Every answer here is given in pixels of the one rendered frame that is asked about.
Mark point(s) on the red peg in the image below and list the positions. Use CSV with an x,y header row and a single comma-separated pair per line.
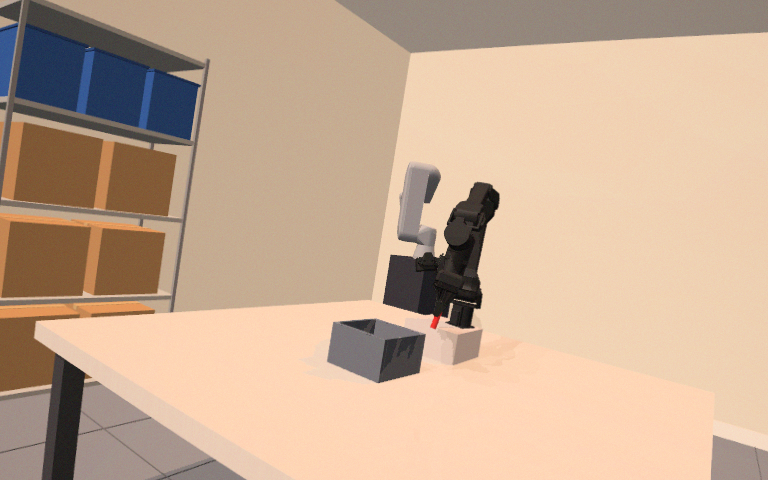
x,y
435,322

